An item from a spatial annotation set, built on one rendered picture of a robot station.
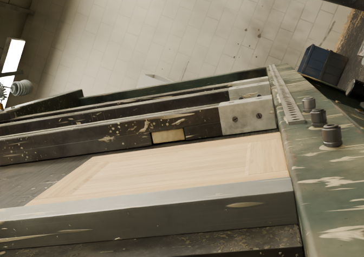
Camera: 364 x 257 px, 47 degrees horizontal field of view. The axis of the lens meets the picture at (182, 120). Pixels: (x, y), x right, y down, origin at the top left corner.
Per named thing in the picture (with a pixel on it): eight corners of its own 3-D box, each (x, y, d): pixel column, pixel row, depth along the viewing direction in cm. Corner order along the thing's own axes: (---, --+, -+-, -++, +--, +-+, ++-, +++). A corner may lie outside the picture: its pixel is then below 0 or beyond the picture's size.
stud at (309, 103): (317, 112, 81) (315, 97, 81) (304, 114, 82) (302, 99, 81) (315, 110, 84) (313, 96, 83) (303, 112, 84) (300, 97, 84)
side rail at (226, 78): (269, 87, 228) (266, 67, 227) (82, 116, 251) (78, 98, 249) (268, 85, 236) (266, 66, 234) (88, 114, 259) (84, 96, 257)
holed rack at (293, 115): (305, 123, 74) (305, 119, 74) (288, 125, 75) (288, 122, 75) (274, 65, 233) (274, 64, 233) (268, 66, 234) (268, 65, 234)
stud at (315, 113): (329, 127, 68) (326, 109, 67) (313, 129, 68) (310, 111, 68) (326, 124, 70) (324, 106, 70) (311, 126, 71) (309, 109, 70)
